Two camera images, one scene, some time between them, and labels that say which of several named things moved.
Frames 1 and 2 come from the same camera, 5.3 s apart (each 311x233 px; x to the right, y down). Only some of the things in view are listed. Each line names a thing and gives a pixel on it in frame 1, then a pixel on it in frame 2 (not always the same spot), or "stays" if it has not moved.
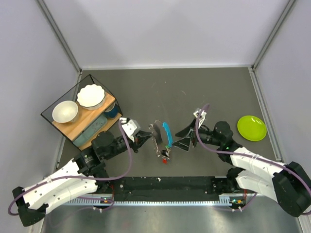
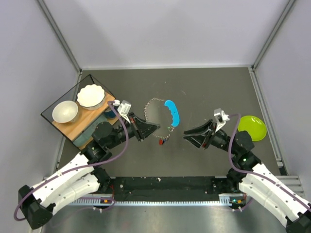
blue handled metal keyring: (169, 138) → (174, 111)
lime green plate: (252, 127) stays
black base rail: (166, 188) stays
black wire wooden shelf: (86, 109) stays
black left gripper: (142, 136) → (145, 128)
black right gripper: (184, 143) → (198, 140)
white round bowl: (65, 111) stays
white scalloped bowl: (91, 97) stays
